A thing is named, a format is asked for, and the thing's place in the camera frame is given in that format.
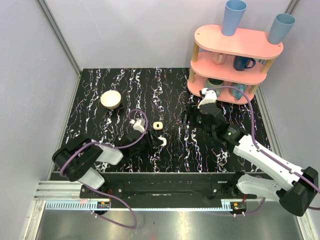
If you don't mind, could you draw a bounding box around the dark blue ceramic mug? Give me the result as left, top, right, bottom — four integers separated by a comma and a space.
233, 56, 256, 72

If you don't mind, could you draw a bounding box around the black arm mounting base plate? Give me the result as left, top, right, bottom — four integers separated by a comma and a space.
79, 172, 258, 201

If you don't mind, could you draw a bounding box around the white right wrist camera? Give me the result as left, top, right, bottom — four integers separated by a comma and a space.
197, 87, 218, 109

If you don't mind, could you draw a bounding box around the pink three-tier wooden shelf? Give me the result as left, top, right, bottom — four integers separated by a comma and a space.
187, 24, 284, 105

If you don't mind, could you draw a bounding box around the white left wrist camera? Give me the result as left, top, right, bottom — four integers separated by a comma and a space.
129, 118, 147, 134

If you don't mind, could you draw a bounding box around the pink ceramic mug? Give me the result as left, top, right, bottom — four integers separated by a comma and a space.
212, 52, 228, 65

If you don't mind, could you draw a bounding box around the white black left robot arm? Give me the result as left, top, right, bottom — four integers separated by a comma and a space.
52, 130, 167, 198

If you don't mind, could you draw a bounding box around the aluminium frame rail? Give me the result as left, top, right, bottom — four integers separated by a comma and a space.
36, 0, 82, 76

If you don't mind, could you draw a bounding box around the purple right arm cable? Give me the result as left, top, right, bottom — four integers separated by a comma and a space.
205, 85, 320, 217

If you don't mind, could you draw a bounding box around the light blue ceramic mug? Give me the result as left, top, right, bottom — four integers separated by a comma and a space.
229, 82, 248, 101

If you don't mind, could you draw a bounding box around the teal ceramic mug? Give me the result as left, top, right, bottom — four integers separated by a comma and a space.
205, 78, 224, 89

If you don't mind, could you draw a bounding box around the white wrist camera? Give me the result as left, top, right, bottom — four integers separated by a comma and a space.
197, 87, 218, 109
129, 118, 147, 134

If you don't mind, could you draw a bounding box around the light blue plastic cup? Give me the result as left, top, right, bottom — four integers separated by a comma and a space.
267, 13, 296, 45
221, 0, 247, 36

